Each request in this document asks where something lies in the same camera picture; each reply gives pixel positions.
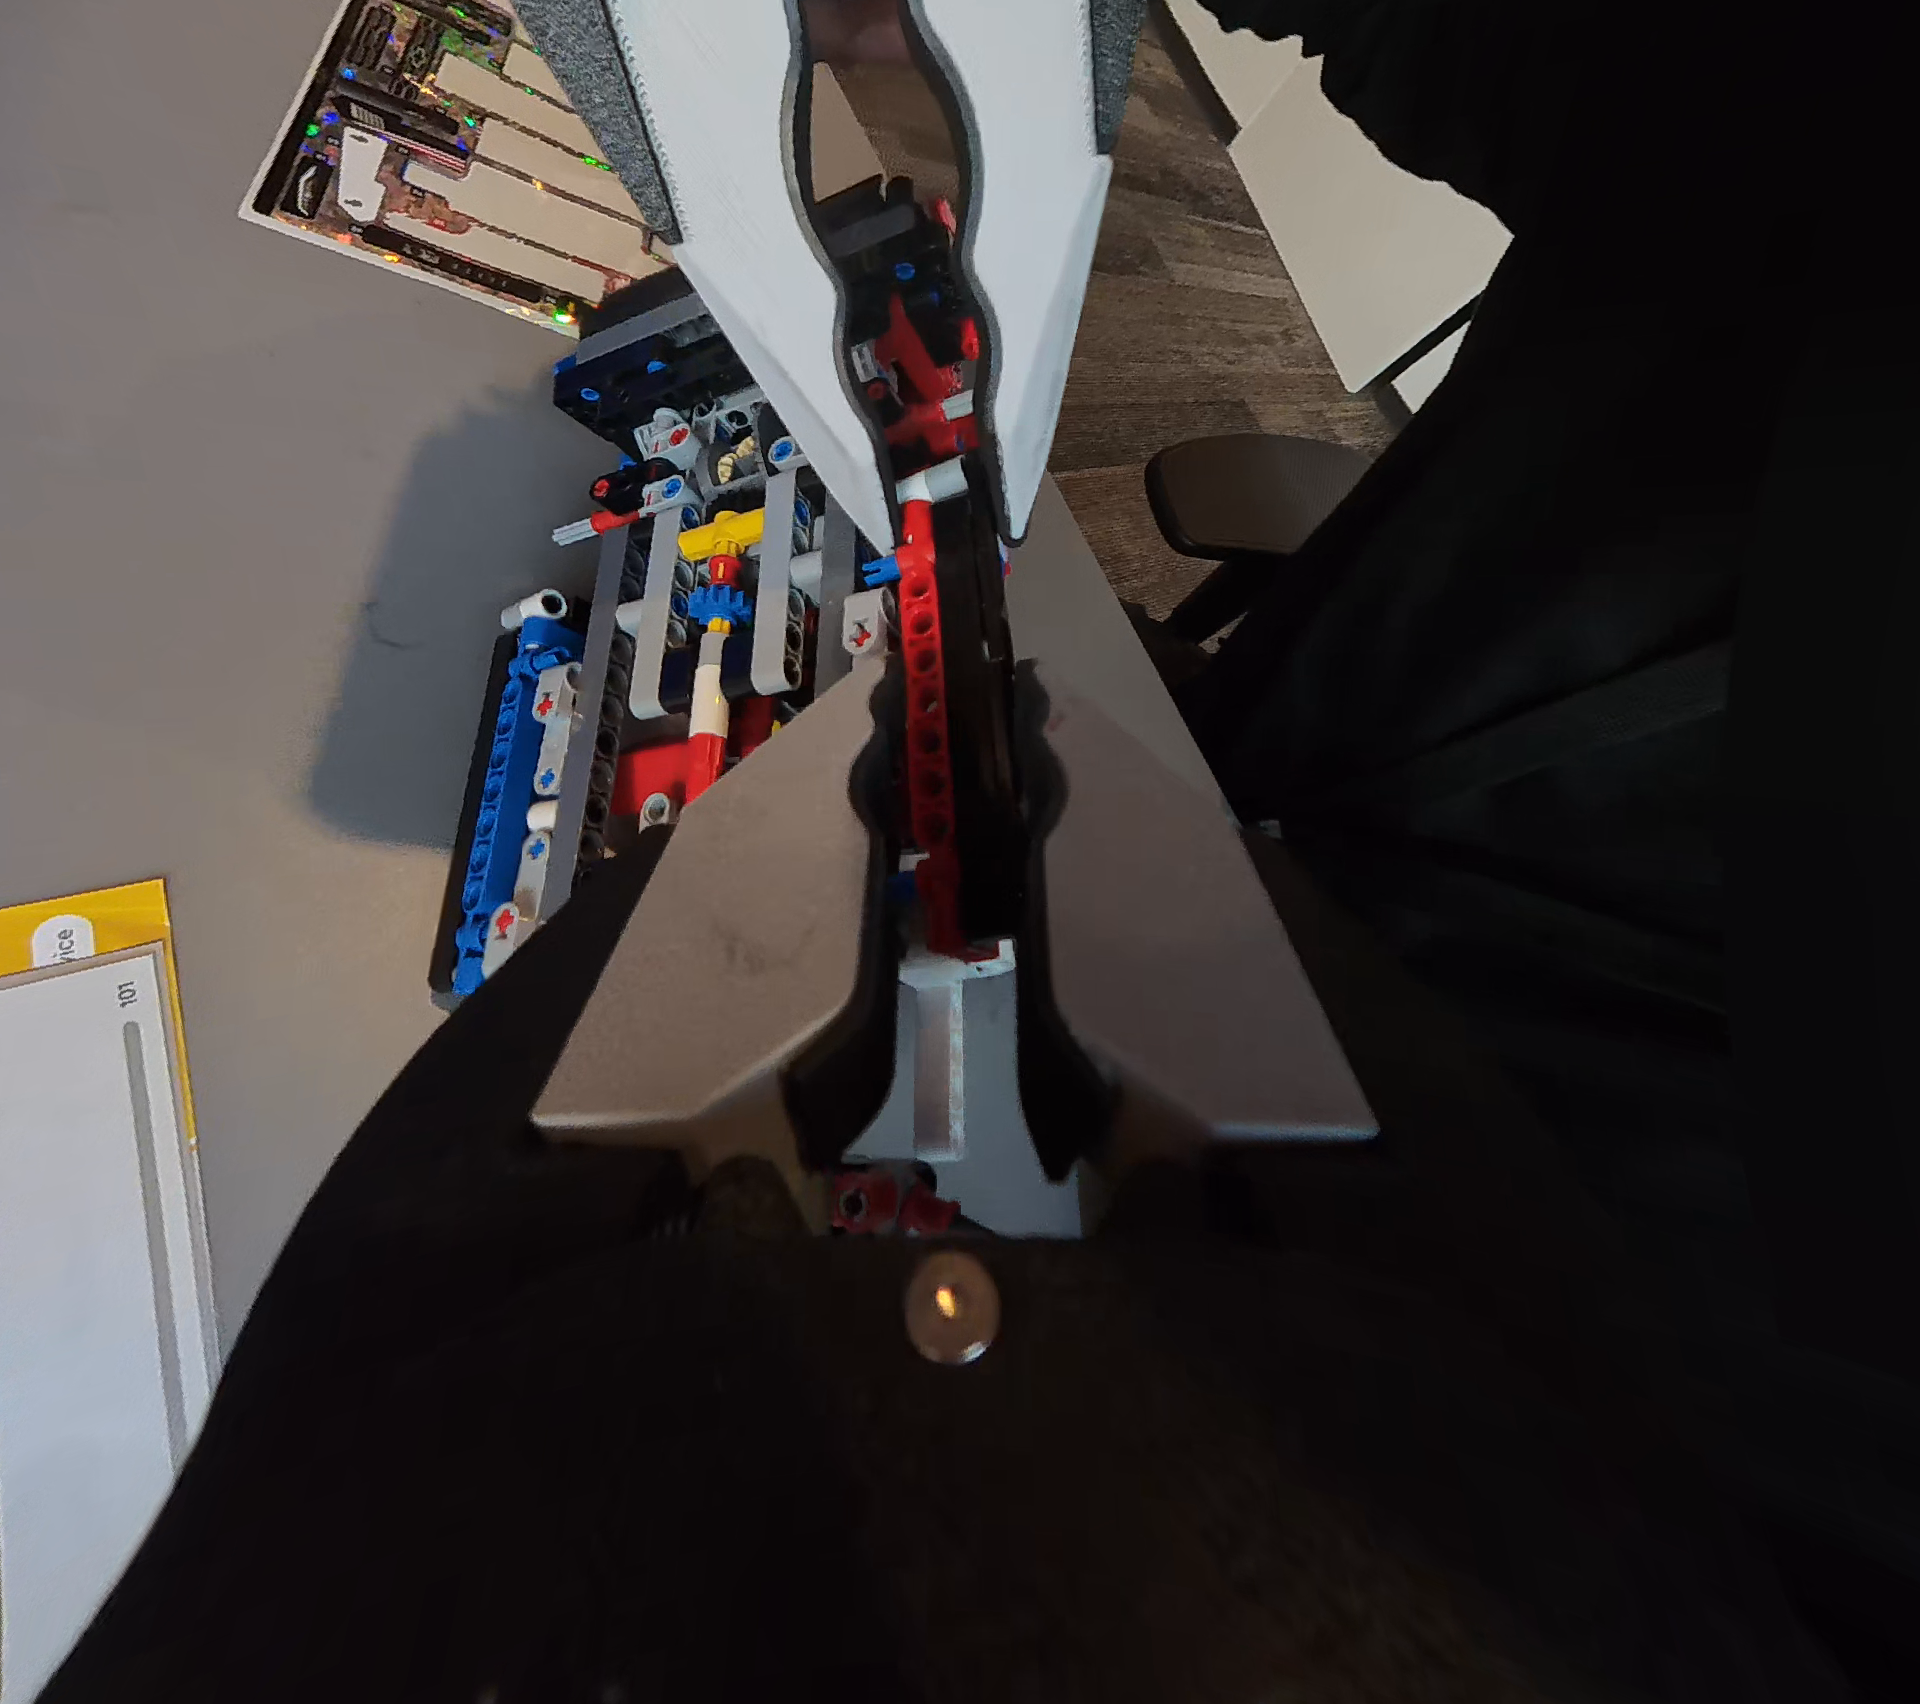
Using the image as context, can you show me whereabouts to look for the open instruction booklet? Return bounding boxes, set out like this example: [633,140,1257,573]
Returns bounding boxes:
[0,881,224,1690]

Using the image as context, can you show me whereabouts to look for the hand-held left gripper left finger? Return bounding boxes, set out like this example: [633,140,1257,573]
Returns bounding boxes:
[531,660,900,1164]

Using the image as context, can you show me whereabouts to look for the white panel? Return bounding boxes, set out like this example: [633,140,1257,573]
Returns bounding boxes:
[1159,0,1516,401]

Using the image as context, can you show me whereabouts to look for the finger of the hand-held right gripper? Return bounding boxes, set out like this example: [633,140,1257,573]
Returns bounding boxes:
[900,0,1115,544]
[561,0,900,544]

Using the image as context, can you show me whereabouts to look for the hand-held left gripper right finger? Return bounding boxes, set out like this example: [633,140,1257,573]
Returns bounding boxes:
[1011,660,1379,1181]

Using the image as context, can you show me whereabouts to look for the person's black clothing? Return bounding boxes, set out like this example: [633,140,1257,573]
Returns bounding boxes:
[1154,0,1920,1704]

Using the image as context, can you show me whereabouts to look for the toy brick race car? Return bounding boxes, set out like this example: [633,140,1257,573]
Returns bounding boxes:
[433,175,1085,1244]

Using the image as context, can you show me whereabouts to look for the holographic sticker sheet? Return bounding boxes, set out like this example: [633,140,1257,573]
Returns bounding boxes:
[239,0,680,325]

